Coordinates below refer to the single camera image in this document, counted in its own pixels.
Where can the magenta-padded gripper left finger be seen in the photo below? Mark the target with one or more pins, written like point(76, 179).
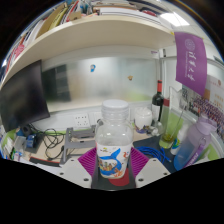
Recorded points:
point(78, 170)

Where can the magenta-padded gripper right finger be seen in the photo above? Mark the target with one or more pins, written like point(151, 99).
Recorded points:
point(152, 170)

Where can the clear printed-label water bottle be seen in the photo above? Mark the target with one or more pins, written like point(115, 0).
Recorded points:
point(114, 133)

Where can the purple translucent water bottle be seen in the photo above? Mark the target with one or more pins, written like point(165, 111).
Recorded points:
point(190, 148)

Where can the flat round red coaster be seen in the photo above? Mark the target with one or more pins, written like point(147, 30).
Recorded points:
point(122, 182)

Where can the grey metal laptop stand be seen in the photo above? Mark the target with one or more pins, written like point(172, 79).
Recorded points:
point(80, 136)

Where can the glass with yellow liquid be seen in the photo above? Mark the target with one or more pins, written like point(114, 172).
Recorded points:
point(170, 138)

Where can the black red-edged desk mat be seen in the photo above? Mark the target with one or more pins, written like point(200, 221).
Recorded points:
point(43, 161)

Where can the white ceramic jar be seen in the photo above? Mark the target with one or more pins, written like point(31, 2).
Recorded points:
point(143, 118)

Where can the small blue device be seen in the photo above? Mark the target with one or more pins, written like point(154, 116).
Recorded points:
point(31, 141)

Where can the dark wine bottle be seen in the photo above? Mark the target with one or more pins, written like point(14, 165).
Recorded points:
point(157, 106)

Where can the group photo poster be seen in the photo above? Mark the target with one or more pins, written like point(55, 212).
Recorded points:
point(210, 106)

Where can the black computer monitor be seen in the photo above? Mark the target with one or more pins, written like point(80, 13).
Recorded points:
point(21, 96)

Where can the purple pennant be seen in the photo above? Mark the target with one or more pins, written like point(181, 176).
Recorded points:
point(191, 61)

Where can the beige shelf with books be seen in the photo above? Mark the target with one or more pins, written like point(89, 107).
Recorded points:
point(96, 31)

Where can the ceiling lights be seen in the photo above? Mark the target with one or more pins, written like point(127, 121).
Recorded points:
point(175, 19)

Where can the white wall socket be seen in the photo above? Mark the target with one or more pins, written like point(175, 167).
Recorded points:
point(81, 120)
point(97, 118)

